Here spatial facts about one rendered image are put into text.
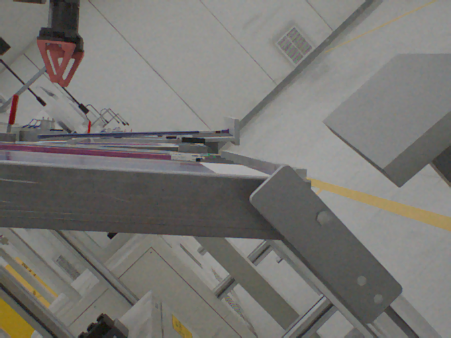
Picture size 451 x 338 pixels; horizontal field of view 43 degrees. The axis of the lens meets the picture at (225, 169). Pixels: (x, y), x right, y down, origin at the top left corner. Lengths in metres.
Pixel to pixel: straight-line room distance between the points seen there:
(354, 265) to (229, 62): 8.28
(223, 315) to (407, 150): 1.38
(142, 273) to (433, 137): 1.40
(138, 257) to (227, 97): 6.81
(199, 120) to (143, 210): 8.13
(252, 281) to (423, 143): 0.86
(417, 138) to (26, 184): 0.54
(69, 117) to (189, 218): 5.04
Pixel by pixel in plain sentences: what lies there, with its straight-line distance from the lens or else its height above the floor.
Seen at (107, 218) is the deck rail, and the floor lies 0.83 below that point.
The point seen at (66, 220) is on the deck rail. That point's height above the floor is 0.86.
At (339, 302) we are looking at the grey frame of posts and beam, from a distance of 1.38.
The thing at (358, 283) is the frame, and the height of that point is 0.63.
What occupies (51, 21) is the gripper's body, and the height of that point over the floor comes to 1.15.
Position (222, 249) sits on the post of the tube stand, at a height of 0.51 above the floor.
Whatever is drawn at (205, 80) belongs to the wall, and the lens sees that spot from 8.72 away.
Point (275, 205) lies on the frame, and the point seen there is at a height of 0.74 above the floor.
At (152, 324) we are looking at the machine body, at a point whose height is 0.61.
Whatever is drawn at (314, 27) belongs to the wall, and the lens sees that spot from 9.13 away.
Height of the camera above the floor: 0.86
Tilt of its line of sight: 7 degrees down
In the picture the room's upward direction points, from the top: 44 degrees counter-clockwise
